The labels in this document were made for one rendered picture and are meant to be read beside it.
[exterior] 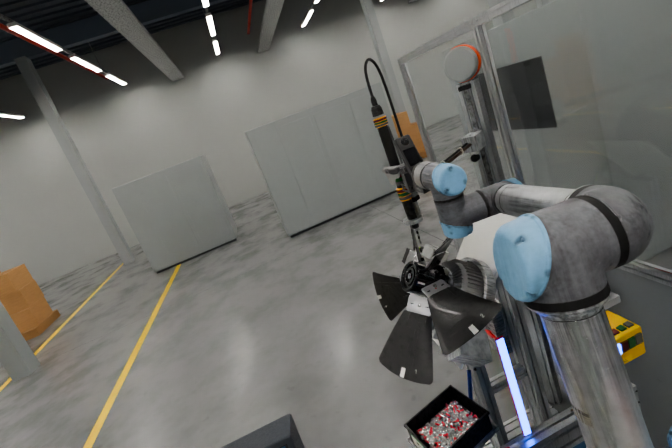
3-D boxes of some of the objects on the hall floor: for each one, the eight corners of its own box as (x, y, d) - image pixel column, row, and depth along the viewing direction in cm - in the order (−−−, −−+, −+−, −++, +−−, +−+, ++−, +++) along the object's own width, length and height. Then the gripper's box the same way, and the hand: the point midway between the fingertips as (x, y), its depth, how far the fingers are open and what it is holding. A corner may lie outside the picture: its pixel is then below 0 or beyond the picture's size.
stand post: (511, 476, 177) (460, 315, 157) (525, 493, 168) (472, 325, 148) (503, 481, 176) (450, 319, 156) (516, 498, 167) (462, 330, 147)
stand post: (551, 453, 180) (491, 243, 155) (566, 468, 171) (506, 249, 146) (543, 457, 179) (482, 247, 154) (558, 473, 171) (496, 254, 146)
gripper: (406, 201, 102) (381, 191, 122) (453, 181, 104) (420, 174, 124) (397, 172, 100) (372, 167, 120) (445, 152, 102) (413, 150, 123)
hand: (395, 163), depth 121 cm, fingers open, 8 cm apart
